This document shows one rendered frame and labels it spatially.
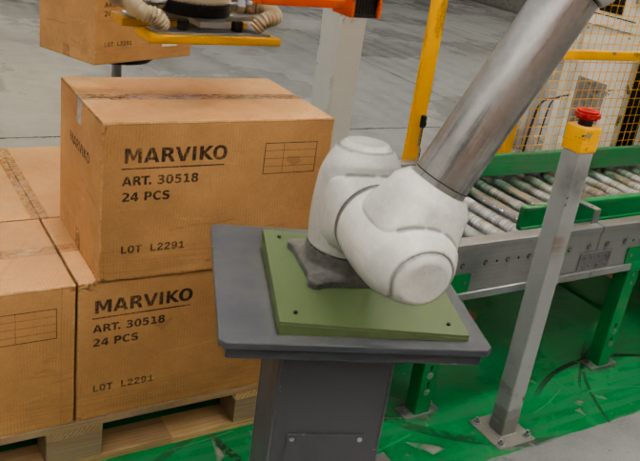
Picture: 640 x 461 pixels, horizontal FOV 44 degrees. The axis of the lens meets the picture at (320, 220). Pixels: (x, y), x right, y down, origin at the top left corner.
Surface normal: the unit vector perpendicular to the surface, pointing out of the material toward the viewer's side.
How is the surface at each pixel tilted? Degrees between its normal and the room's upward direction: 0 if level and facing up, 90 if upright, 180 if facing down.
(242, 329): 0
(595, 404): 0
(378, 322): 4
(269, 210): 90
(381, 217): 61
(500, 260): 90
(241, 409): 90
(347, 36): 90
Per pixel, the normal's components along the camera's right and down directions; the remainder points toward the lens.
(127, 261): 0.48, 0.40
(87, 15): -0.59, 0.24
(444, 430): 0.14, -0.91
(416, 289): 0.27, 0.53
